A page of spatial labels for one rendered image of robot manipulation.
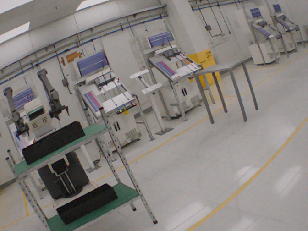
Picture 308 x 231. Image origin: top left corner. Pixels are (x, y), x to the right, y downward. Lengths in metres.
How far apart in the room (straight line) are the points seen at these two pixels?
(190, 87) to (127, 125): 1.45
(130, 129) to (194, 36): 3.34
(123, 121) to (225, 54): 4.68
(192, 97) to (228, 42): 3.73
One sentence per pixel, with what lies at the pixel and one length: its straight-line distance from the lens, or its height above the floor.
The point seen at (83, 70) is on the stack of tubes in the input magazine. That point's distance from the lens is 4.84.
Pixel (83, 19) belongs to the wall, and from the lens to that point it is 6.69.
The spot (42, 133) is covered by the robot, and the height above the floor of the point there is 1.05.
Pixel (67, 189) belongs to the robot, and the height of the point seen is 0.36.
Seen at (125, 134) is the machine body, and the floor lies 0.21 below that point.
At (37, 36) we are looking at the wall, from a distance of 6.38.
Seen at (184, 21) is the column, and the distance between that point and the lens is 7.27.
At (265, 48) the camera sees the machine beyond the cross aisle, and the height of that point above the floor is 0.46.
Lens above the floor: 1.35
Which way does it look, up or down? 12 degrees down
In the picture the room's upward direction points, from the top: 22 degrees counter-clockwise
